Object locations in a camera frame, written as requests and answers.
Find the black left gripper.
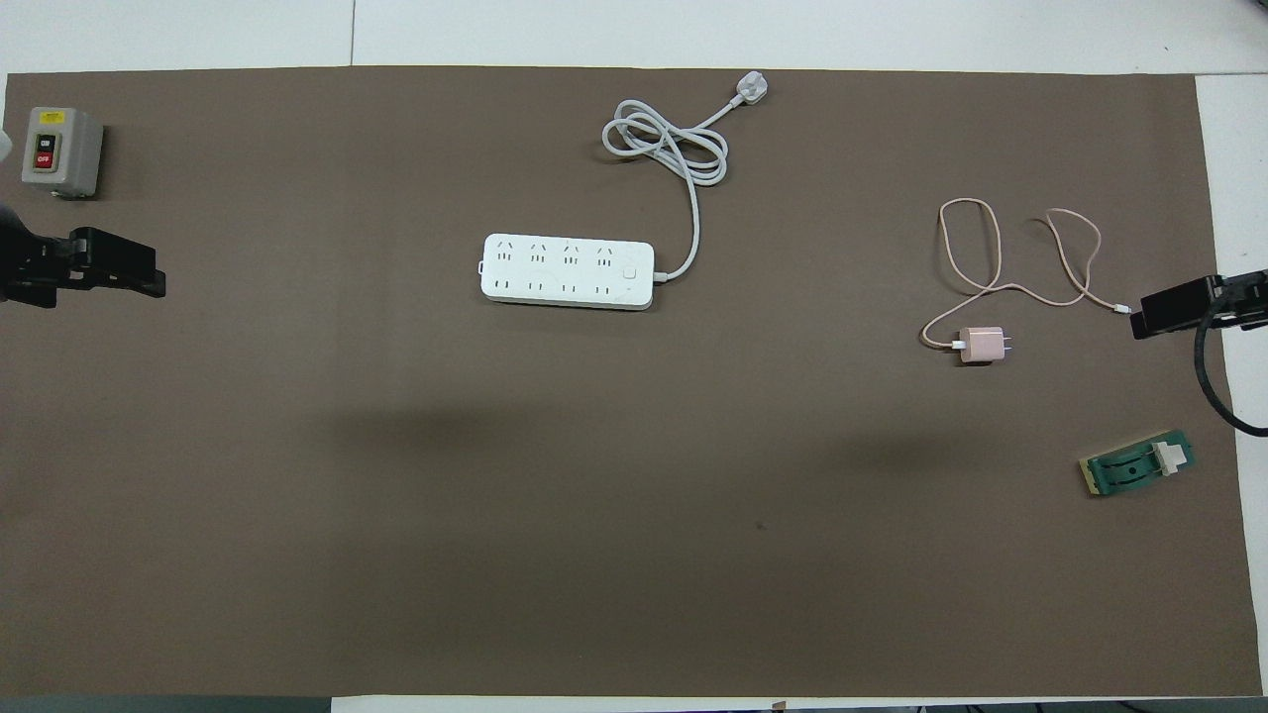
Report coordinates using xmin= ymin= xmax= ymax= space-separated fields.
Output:
xmin=0 ymin=203 xmax=166 ymax=308

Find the white power strip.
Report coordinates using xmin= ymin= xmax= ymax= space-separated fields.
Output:
xmin=481 ymin=233 xmax=656 ymax=312

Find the pink charger block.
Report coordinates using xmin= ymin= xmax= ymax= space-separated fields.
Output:
xmin=953 ymin=327 xmax=1014 ymax=365

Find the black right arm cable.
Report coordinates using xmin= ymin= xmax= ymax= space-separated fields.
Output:
xmin=1193 ymin=292 xmax=1268 ymax=438

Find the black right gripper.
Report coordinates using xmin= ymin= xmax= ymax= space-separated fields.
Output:
xmin=1132 ymin=269 xmax=1268 ymax=340

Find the green knife switch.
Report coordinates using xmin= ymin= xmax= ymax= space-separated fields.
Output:
xmin=1078 ymin=429 xmax=1196 ymax=498

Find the pink charger cable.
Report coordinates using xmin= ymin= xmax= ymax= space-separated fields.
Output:
xmin=920 ymin=198 xmax=1133 ymax=351

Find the grey on-off switch box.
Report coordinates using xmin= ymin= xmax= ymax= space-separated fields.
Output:
xmin=21 ymin=106 xmax=105 ymax=201

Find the brown table mat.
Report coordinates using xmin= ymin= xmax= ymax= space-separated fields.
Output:
xmin=0 ymin=66 xmax=1264 ymax=698

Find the white power strip cord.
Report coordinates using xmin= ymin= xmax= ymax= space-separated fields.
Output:
xmin=602 ymin=71 xmax=772 ymax=284

